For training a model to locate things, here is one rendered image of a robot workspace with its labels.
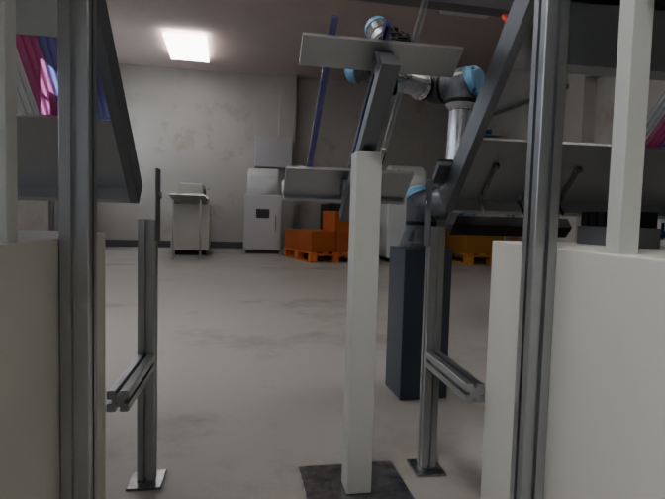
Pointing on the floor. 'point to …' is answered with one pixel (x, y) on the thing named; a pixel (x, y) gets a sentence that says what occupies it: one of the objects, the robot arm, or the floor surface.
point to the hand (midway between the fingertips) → (403, 78)
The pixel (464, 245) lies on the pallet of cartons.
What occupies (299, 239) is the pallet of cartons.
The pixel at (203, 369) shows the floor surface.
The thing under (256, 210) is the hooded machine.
